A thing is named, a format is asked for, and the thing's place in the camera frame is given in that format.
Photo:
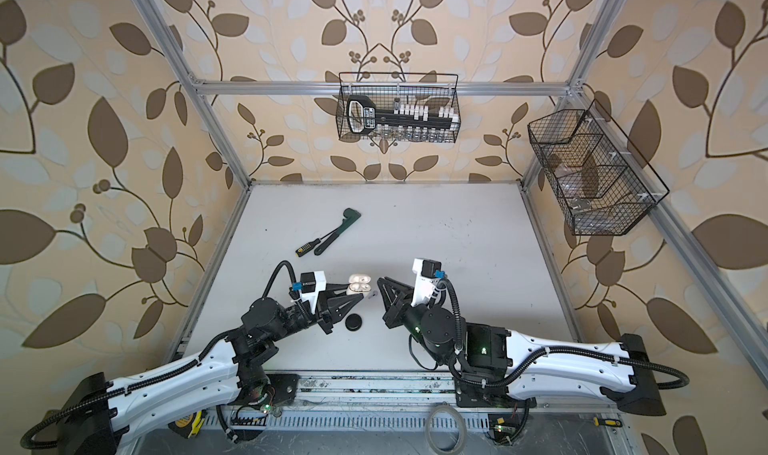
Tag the cream earbud charging case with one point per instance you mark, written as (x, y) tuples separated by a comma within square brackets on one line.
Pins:
[(359, 284)]

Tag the wire basket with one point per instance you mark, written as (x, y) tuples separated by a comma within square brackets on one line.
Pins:
[(431, 88), (602, 182)]

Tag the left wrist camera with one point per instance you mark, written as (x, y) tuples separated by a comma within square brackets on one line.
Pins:
[(309, 287)]

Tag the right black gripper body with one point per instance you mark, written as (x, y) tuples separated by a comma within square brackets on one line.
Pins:
[(394, 317)]

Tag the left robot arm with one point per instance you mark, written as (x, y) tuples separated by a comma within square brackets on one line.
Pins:
[(103, 415)]

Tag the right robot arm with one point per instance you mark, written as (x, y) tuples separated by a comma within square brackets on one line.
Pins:
[(492, 365)]

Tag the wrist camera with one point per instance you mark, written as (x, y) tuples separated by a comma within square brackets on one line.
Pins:
[(427, 272), (309, 287)]

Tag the black yellow screwdriver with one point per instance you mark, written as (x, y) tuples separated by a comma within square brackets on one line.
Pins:
[(307, 247)]

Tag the black tool in basket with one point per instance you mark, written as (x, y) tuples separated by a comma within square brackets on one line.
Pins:
[(363, 116)]

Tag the small yellow screwdriver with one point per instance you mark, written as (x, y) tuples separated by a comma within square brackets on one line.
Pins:
[(608, 422)]

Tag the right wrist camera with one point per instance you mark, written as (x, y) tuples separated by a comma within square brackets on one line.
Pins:
[(427, 272)]

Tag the green pipe wrench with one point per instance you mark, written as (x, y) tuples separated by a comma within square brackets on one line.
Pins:
[(350, 216)]

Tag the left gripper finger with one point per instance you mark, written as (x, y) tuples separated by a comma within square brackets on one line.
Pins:
[(339, 306), (336, 290)]

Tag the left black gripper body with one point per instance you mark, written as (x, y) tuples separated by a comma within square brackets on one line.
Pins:
[(322, 320)]

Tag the black round charging case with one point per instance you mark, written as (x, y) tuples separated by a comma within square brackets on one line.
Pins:
[(353, 322)]

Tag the white tape roll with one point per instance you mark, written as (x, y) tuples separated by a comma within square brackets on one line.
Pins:
[(445, 419)]

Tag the yellow tape measure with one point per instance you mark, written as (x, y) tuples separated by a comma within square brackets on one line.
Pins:
[(189, 426)]

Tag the right wire basket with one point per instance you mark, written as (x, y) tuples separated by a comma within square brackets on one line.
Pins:
[(602, 182)]

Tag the back wire basket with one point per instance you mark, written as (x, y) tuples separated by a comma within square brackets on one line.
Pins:
[(431, 88)]

